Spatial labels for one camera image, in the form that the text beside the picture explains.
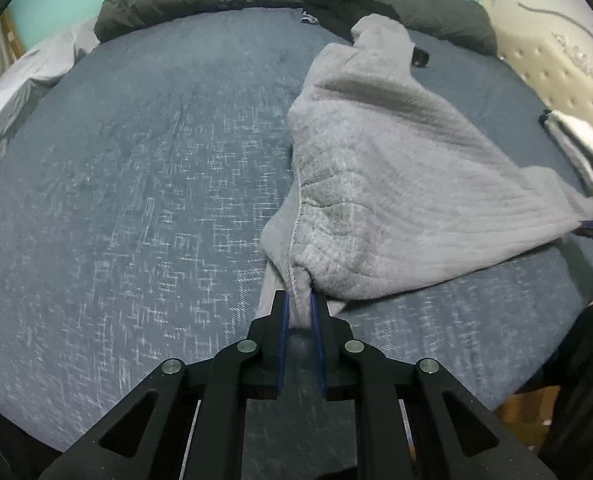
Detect white-grey folded garment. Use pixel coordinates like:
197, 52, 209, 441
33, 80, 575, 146
546, 122, 593, 198

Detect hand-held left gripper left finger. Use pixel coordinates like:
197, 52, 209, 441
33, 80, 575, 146
39, 290, 290, 480

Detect cream tufted headboard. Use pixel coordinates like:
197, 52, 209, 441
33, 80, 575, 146
478, 0, 593, 137

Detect dark grey rolled duvet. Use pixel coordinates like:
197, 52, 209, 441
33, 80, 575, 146
93, 0, 498, 57

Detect person's dark clothing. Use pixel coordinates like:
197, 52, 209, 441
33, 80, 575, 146
540, 239, 593, 480

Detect pale crumpled sheet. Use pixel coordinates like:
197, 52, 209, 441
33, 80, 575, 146
0, 17, 100, 162

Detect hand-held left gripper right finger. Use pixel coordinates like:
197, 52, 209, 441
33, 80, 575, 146
309, 291, 553, 480

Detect black garment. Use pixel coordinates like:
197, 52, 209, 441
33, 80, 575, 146
303, 0, 432, 69

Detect wooden pole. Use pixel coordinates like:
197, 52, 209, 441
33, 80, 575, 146
0, 10, 28, 57

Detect folded white and grey clothes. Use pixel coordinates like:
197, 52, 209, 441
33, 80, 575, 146
538, 109, 593, 186

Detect grey knit sweater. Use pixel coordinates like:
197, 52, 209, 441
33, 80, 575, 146
256, 13, 593, 342

